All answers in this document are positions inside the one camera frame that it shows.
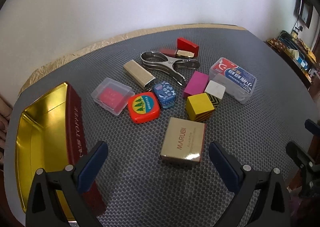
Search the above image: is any clear box with blue label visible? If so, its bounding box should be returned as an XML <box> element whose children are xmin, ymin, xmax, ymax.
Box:
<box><xmin>209</xmin><ymin>57</ymin><xmax>257</xmax><ymax>104</ymax></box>

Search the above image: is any white cube block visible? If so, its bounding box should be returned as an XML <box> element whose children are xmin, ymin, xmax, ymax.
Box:
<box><xmin>204</xmin><ymin>81</ymin><xmax>226</xmax><ymax>109</ymax></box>

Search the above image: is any gold Marubi cardboard box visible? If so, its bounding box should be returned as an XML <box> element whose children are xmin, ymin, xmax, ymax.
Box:
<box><xmin>160</xmin><ymin>117</ymin><xmax>206</xmax><ymax>164</ymax></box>

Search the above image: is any yellow striped cube block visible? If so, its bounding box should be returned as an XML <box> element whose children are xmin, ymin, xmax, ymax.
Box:
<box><xmin>185</xmin><ymin>93</ymin><xmax>215</xmax><ymax>122</ymax></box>

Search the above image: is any magenta rectangular block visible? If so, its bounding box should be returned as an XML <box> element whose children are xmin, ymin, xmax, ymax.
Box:
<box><xmin>183</xmin><ymin>71</ymin><xmax>209</xmax><ymax>98</ymax></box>

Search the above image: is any clear box with pink eraser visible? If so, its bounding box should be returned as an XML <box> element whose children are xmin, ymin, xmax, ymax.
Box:
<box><xmin>91</xmin><ymin>77</ymin><xmax>135</xmax><ymax>116</ymax></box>

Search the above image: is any red wedge block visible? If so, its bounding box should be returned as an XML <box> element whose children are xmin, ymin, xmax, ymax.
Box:
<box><xmin>177</xmin><ymin>37</ymin><xmax>200</xmax><ymax>57</ymax></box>

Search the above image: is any red and gold toffee tin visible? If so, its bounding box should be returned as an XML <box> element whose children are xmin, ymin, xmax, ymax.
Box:
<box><xmin>15</xmin><ymin>82</ymin><xmax>108</xmax><ymax>216</ymax></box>

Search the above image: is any cluttered side shelf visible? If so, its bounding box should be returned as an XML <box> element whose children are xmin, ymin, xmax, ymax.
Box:
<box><xmin>265</xmin><ymin>30</ymin><xmax>319</xmax><ymax>90</ymax></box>

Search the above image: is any gold and maroon lipstick box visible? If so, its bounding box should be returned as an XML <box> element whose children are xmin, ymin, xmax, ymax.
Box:
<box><xmin>159</xmin><ymin>47</ymin><xmax>196</xmax><ymax>60</ymax></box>

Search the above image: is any small blue patterned tin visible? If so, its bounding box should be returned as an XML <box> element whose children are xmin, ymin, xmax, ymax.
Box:
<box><xmin>153</xmin><ymin>81</ymin><xmax>177</xmax><ymax>109</ymax></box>

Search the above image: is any grey honeycomb table mat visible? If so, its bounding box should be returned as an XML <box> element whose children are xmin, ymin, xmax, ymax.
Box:
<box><xmin>7</xmin><ymin>28</ymin><xmax>319</xmax><ymax>226</ymax></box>

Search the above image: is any silver rectangular metal case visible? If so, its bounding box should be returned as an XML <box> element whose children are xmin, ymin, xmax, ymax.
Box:
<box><xmin>123</xmin><ymin>60</ymin><xmax>156</xmax><ymax>91</ymax></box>

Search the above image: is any large steel clamp clip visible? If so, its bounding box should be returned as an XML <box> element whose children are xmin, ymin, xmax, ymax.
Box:
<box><xmin>140</xmin><ymin>51</ymin><xmax>200</xmax><ymax>87</ymax></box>

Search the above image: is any dark wall frame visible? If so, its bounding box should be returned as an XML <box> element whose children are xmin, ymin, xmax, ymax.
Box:
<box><xmin>294</xmin><ymin>0</ymin><xmax>313</xmax><ymax>28</ymax></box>

